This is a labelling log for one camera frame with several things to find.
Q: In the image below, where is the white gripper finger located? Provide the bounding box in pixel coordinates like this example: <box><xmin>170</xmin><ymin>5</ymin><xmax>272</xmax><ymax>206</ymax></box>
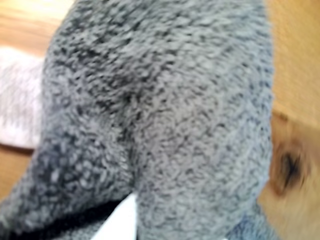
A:
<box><xmin>92</xmin><ymin>191</ymin><xmax>139</xmax><ymax>240</ymax></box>

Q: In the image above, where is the grey terry cloth with label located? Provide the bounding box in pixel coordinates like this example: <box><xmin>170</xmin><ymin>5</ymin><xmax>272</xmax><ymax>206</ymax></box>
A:
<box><xmin>0</xmin><ymin>0</ymin><xmax>281</xmax><ymax>240</ymax></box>

